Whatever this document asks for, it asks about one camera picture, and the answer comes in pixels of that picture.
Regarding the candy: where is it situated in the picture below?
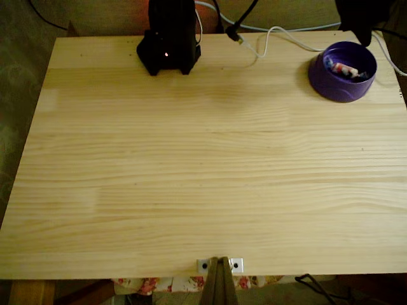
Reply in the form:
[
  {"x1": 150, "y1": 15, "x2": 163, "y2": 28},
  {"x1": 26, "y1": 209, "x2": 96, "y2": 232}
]
[{"x1": 324, "y1": 57, "x2": 369, "y2": 82}]

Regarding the purple plastic bowl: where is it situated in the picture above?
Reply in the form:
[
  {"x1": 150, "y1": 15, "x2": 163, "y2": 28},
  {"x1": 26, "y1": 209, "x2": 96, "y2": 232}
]
[{"x1": 307, "y1": 41, "x2": 378, "y2": 104}]

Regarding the floral patterned cloth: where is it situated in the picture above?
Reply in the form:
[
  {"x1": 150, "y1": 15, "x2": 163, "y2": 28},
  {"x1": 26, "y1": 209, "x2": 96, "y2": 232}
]
[{"x1": 111, "y1": 274, "x2": 286, "y2": 296}]

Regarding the wooden table leg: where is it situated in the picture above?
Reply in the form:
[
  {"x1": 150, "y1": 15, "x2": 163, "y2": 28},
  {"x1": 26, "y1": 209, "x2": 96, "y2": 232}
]
[{"x1": 8, "y1": 280, "x2": 57, "y2": 305}]

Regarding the thin black cable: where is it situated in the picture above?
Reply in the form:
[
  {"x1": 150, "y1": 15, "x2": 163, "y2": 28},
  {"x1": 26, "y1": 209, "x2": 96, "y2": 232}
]
[
  {"x1": 294, "y1": 273, "x2": 360, "y2": 305},
  {"x1": 371, "y1": 27, "x2": 407, "y2": 41},
  {"x1": 28, "y1": 0, "x2": 69, "y2": 31}
]

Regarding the pale blue cable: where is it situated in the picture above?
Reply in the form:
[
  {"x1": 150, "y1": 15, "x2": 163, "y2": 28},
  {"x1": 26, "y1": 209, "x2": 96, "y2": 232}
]
[{"x1": 194, "y1": 0, "x2": 343, "y2": 33}]

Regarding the white USB cable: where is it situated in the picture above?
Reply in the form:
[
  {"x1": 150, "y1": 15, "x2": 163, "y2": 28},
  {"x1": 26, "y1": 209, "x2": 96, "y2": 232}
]
[{"x1": 237, "y1": 26, "x2": 407, "y2": 78}]

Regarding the black USB cable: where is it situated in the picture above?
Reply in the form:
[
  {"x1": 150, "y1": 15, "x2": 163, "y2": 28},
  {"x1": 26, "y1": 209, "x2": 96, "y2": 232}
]
[{"x1": 224, "y1": 0, "x2": 260, "y2": 43}]

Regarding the silver metal angle bracket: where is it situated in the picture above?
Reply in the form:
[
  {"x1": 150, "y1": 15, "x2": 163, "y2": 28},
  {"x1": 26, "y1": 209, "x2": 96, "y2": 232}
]
[
  {"x1": 229, "y1": 257, "x2": 245, "y2": 274},
  {"x1": 196, "y1": 257, "x2": 212, "y2": 274}
]

